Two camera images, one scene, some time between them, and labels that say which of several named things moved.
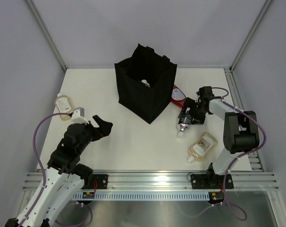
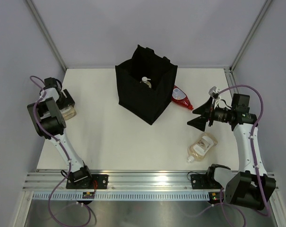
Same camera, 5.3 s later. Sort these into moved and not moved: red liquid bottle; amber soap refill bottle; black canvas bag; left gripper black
Moved: left gripper black
Not moved: amber soap refill bottle; red liquid bottle; black canvas bag
